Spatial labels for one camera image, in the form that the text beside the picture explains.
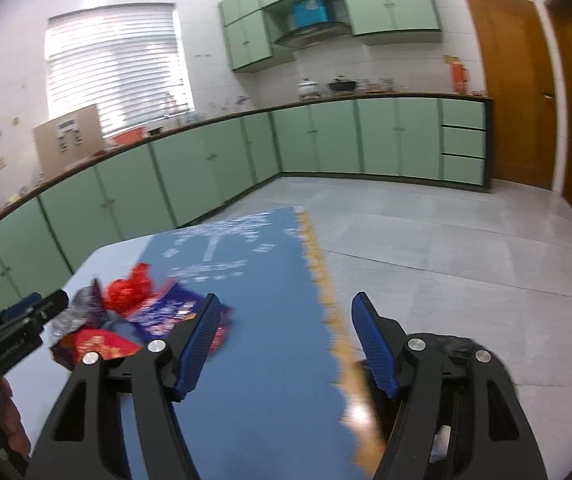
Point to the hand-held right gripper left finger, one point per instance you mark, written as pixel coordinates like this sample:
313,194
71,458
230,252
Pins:
198,345

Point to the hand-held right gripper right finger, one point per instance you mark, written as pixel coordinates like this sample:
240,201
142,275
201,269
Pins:
373,345

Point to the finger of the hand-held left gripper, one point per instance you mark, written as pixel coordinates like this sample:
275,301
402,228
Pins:
21,309
53,305

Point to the silver snack bag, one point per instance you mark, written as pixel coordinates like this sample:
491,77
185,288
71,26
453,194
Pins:
78,312

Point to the blue snack bag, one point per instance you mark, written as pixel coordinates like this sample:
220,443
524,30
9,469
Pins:
166,312

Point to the red packet with gold print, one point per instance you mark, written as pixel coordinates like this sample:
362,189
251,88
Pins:
98,345

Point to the small red plastic wrapper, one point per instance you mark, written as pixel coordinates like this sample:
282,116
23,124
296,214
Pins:
128,292

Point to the blue two-tone table mat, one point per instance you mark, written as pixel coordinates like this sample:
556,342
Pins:
266,285

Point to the cardboard box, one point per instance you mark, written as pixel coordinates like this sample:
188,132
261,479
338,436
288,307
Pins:
48,147

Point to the red basin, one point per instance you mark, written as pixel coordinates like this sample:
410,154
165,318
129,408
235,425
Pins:
127,136

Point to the green base cabinets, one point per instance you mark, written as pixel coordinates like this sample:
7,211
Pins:
336,135

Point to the white window blind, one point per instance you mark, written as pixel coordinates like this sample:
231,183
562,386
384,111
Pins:
116,70

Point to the black wok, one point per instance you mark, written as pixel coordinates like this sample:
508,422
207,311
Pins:
342,85

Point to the white pot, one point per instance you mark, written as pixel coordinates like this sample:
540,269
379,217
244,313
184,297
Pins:
309,89

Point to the red thermos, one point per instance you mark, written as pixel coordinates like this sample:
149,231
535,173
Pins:
459,77

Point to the range hood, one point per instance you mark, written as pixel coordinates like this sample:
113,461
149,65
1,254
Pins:
311,36

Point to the blue box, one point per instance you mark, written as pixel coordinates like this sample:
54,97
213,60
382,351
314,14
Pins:
311,11

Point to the green wall cabinets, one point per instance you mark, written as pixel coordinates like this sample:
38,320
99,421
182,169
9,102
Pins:
395,2

